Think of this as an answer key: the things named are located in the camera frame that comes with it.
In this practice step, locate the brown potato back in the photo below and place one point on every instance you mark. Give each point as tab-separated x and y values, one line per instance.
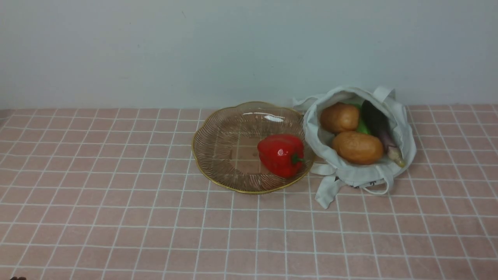
340	117

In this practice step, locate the pink checkered tablecloth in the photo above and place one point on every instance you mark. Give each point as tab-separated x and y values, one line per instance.
115	194

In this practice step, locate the brown potato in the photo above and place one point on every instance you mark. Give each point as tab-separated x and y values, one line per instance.
358	148
340	117

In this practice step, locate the green pepper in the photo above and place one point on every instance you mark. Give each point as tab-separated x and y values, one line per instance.
362	128

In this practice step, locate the dark purple eggplant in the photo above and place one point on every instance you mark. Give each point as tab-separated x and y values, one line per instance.
378	125

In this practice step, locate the gold rimmed glass bowl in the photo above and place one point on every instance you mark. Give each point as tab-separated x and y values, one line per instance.
225	147

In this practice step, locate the red bell pepper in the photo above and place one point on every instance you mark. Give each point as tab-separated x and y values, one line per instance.
281	154

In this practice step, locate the white cloth bag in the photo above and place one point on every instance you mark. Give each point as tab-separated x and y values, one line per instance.
377	178

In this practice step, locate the brown potato front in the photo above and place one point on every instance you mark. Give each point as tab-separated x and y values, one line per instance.
358	148

